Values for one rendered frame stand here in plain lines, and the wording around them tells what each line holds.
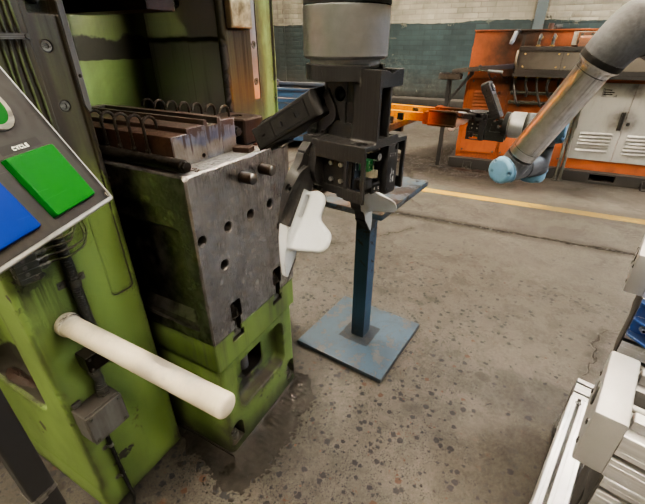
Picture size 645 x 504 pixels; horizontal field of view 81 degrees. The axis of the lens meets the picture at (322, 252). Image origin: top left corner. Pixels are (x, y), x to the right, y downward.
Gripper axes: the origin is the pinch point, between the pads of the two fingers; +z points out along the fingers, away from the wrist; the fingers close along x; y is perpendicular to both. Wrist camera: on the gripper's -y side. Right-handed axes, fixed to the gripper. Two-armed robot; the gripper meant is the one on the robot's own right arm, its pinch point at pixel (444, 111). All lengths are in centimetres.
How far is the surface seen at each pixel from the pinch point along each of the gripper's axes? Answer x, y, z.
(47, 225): -116, -2, 7
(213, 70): -49, -13, 52
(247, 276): -70, 36, 25
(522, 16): 684, -58, 99
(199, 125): -73, -4, 31
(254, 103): -37, -3, 49
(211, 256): -81, 24, 24
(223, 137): -67, 0, 32
